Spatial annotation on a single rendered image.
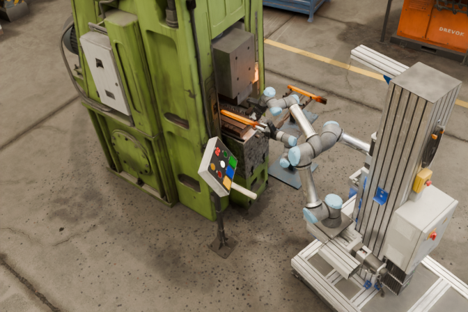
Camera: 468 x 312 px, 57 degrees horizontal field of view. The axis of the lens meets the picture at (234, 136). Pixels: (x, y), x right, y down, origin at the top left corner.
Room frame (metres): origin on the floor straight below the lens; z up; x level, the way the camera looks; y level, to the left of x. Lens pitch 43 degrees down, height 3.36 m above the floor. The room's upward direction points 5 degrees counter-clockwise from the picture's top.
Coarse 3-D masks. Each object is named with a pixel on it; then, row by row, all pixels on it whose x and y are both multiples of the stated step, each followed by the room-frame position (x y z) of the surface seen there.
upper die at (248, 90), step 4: (244, 88) 2.63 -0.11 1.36; (248, 88) 2.66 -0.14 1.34; (244, 92) 2.63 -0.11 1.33; (248, 92) 2.66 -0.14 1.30; (220, 96) 2.66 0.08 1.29; (224, 96) 2.63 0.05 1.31; (236, 96) 2.56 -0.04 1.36; (240, 96) 2.58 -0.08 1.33; (244, 96) 2.62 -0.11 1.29; (228, 100) 2.61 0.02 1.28; (232, 100) 2.58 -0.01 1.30; (236, 100) 2.56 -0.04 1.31; (240, 100) 2.58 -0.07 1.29; (236, 104) 2.56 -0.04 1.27
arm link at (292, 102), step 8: (288, 96) 2.33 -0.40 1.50; (296, 96) 2.32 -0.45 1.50; (288, 104) 2.27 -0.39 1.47; (296, 104) 2.25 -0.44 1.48; (296, 112) 2.20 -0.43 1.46; (296, 120) 2.16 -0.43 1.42; (304, 120) 2.13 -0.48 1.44; (304, 128) 2.08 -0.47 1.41; (312, 128) 2.08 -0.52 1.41; (312, 136) 2.00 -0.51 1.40; (312, 144) 1.94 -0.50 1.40; (320, 144) 1.95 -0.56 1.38; (320, 152) 1.92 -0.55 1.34
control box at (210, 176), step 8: (216, 136) 2.30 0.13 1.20; (208, 144) 2.26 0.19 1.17; (216, 144) 2.23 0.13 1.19; (208, 152) 2.16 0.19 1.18; (216, 152) 2.17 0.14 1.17; (208, 160) 2.07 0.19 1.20; (216, 160) 2.11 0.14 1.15; (224, 160) 2.17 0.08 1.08; (200, 168) 2.03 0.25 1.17; (208, 168) 2.00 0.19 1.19; (216, 168) 2.05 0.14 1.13; (224, 168) 2.11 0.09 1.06; (232, 168) 2.16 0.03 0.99; (208, 176) 1.97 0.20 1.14; (216, 176) 1.99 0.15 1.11; (224, 176) 2.04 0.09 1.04; (208, 184) 1.97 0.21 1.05; (216, 184) 1.96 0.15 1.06; (216, 192) 1.96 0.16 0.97; (224, 192) 1.95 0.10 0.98
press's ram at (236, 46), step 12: (228, 36) 2.73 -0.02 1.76; (240, 36) 2.72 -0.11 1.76; (252, 36) 2.73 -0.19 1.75; (216, 48) 2.59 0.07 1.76; (228, 48) 2.58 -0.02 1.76; (240, 48) 2.61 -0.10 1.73; (252, 48) 2.72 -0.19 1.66; (216, 60) 2.59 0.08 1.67; (228, 60) 2.52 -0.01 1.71; (240, 60) 2.61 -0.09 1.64; (252, 60) 2.72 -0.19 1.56; (216, 72) 2.60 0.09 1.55; (228, 72) 2.53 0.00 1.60; (240, 72) 2.60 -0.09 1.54; (252, 72) 2.71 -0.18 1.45; (228, 84) 2.53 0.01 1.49; (240, 84) 2.59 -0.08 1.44; (228, 96) 2.54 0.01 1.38
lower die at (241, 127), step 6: (222, 108) 2.87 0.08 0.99; (228, 108) 2.86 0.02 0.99; (222, 114) 2.78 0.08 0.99; (240, 114) 2.77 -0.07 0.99; (222, 120) 2.72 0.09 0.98; (228, 120) 2.70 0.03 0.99; (234, 120) 2.70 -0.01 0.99; (252, 120) 2.69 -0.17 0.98; (222, 126) 2.66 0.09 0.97; (240, 126) 2.62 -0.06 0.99; (246, 126) 2.62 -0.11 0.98; (252, 126) 2.69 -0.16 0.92; (234, 132) 2.59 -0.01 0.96; (240, 132) 2.56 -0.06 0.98; (246, 132) 2.62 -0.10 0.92
